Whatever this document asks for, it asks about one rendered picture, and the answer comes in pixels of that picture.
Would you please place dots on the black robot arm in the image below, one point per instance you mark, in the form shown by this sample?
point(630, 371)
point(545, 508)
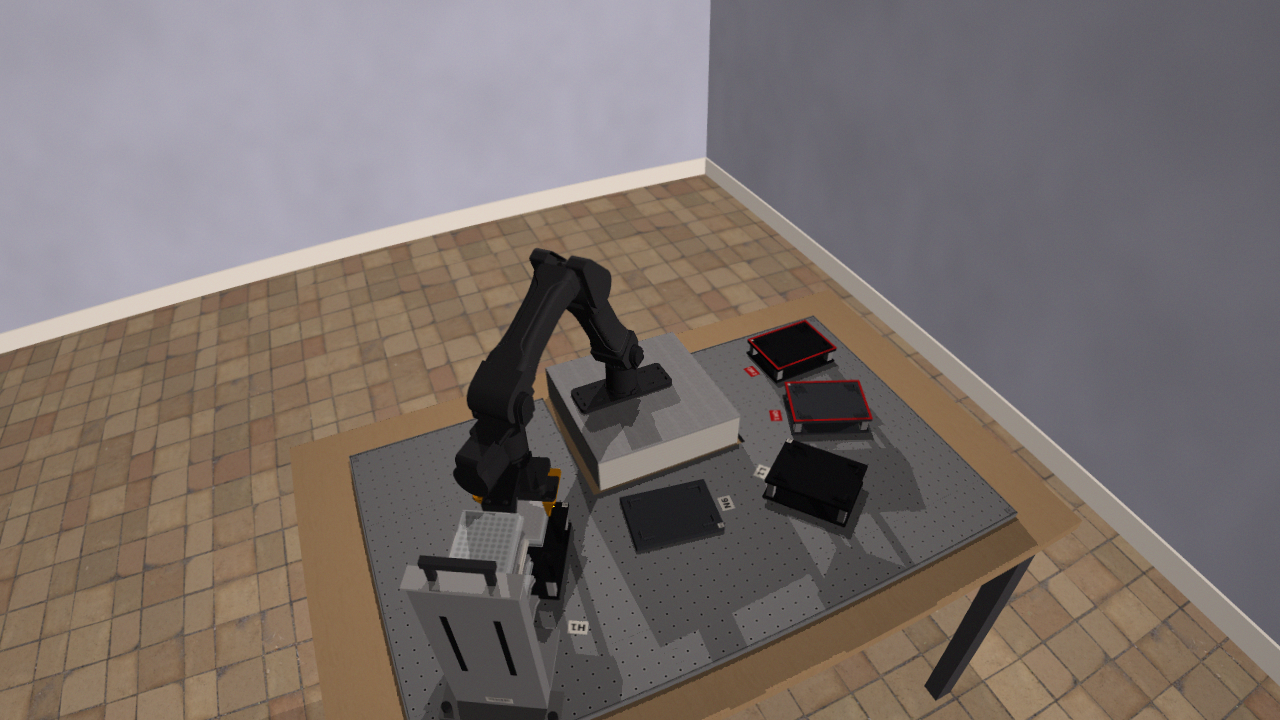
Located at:
point(498, 394)

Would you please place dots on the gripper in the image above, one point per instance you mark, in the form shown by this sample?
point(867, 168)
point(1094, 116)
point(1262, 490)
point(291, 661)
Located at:
point(546, 484)

